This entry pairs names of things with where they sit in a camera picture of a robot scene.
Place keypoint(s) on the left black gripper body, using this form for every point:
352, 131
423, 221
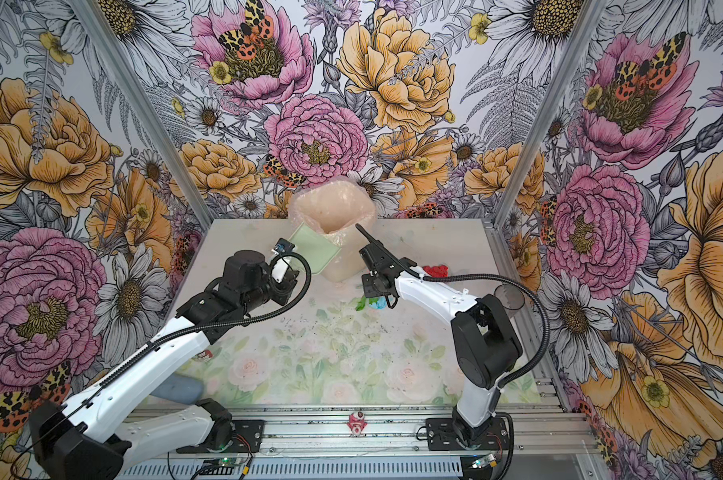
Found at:
269, 289

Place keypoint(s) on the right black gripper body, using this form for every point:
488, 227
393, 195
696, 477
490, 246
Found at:
372, 287

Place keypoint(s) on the green plastic dustpan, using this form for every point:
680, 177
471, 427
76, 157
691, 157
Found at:
315, 248

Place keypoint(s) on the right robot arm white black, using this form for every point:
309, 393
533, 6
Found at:
486, 344

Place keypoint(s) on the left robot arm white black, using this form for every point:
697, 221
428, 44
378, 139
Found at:
88, 437

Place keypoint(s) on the blue paper scrap by dustpan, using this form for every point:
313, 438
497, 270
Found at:
377, 303

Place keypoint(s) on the green paper scrap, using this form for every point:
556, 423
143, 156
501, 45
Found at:
361, 304

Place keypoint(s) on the red paper scrap back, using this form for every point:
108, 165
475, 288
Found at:
437, 271

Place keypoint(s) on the cream bin with plastic bag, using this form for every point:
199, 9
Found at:
332, 210

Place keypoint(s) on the grey blue sponge pad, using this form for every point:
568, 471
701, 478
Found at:
180, 389

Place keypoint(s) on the grey transparent plastic cup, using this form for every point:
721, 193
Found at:
511, 297

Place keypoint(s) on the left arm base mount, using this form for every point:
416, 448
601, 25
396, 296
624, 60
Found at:
234, 436

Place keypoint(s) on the small pink figurine on rail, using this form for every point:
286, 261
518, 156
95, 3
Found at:
356, 423

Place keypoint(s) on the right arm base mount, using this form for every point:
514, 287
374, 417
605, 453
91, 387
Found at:
452, 434

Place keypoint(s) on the aluminium front rail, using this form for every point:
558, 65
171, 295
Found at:
314, 442

